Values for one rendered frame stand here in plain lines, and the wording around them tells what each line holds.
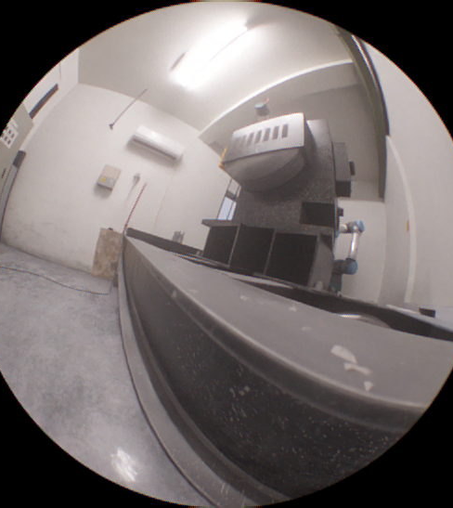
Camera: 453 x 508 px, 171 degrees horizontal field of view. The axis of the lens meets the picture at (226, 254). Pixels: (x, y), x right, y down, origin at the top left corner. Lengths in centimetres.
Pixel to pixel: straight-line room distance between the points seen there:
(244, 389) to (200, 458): 15
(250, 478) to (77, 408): 65
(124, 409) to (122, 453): 22
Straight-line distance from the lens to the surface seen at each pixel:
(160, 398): 32
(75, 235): 241
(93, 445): 73
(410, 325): 98
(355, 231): 158
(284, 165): 64
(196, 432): 29
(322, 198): 66
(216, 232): 88
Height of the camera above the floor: 68
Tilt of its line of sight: 3 degrees up
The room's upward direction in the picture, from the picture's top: 16 degrees clockwise
